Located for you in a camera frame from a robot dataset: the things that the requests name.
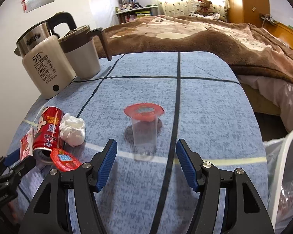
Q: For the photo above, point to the clear jelly cup red lid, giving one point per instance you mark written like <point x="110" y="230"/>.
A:
<point x="144" y="131"/>

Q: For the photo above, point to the red cartoon drink can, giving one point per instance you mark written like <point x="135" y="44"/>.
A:
<point x="48" y="131"/>

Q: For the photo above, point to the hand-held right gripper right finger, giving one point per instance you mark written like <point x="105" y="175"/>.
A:
<point x="185" y="160"/>

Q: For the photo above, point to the white tissue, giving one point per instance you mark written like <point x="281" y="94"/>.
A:
<point x="72" y="129"/>

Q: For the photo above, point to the brown bed blanket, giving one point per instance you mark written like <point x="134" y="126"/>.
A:
<point x="185" y="36"/>

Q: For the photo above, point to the cream electric kettle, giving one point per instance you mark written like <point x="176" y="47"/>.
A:
<point x="46" y="65"/>

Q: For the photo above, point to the red white snack packet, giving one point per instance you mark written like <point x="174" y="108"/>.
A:
<point x="26" y="143"/>

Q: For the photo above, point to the pale pink bedsheet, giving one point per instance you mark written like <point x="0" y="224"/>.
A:
<point x="278" y="102"/>

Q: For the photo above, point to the white round trash bin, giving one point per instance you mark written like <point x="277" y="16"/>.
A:
<point x="274" y="187"/>

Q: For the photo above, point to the clear bin liner bag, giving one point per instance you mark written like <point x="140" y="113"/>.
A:
<point x="291" y="187"/>

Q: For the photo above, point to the brown teddy bear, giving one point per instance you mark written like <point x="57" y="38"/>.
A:
<point x="205" y="6"/>

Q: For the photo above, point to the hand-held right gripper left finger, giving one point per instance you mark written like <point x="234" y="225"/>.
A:
<point x="107" y="163"/>

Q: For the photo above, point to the blue checked tablecloth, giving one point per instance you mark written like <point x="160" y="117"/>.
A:
<point x="210" y="126"/>

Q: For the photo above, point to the wooden wardrobe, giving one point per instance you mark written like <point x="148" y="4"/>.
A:
<point x="246" y="2"/>

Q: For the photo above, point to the cluttered white desk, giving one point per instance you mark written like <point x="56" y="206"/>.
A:
<point x="136" y="13"/>

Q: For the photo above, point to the red knot ornament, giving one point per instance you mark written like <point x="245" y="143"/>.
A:
<point x="23" y="3"/>

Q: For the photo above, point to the wooden bed headboard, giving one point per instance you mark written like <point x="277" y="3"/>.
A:
<point x="288" y="33"/>

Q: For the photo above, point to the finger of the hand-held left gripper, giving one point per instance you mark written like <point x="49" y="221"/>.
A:
<point x="12" y="158"/>
<point x="22" y="169"/>

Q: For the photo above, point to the white brown lidded mug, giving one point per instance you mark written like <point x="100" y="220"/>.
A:
<point x="81" y="56"/>

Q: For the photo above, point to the red foil lid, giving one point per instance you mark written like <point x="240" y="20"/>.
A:
<point x="64" y="159"/>

